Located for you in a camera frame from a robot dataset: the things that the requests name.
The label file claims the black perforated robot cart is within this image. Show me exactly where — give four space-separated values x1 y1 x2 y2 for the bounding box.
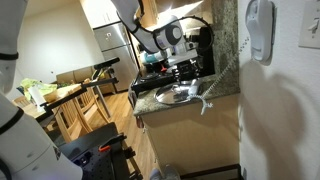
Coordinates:
59 122 144 180

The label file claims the beige counter cabinet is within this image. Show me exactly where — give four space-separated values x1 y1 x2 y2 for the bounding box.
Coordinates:
139 93 241 177

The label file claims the wooden table with clutter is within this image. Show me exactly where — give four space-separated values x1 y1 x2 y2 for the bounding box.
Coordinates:
39 57 121 118

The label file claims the wooden slatted chair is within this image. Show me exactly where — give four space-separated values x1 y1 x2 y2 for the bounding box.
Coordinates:
74 78 113 124
53 96 95 143

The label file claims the brown low cabinet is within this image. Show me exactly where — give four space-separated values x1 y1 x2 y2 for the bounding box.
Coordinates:
55 65 116 96

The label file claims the white handset cord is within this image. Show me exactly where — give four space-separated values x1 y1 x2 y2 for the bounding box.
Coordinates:
186 35 251 117

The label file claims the wooden dining table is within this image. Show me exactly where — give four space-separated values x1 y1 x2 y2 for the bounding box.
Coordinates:
13 83 84 121

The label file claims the yellow green bag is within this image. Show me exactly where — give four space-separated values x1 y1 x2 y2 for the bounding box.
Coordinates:
19 78 58 97

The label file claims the teal and white kettle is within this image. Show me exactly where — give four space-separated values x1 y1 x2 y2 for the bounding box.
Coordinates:
139 49 168 65

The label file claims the white light switch plate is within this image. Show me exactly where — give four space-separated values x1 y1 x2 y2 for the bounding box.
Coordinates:
298 0 320 50

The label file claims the wooden upper cabinet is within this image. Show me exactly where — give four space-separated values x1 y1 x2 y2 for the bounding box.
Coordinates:
133 0 214 32

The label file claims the orange clamp handle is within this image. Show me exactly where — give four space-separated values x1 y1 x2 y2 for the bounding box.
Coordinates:
98 144 112 153

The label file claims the black kitchen stove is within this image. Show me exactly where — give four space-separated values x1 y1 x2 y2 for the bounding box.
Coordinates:
130 26 216 96

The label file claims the white paper towel roll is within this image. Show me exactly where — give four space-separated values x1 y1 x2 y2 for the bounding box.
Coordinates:
28 85 48 108

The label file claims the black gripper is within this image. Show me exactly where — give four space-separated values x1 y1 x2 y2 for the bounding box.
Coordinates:
172 58 202 85

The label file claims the shiny steel pot lid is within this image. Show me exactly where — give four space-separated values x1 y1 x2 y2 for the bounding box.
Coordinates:
153 80 204 105

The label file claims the stainless steel refrigerator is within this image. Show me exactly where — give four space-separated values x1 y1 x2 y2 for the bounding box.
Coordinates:
93 22 139 93

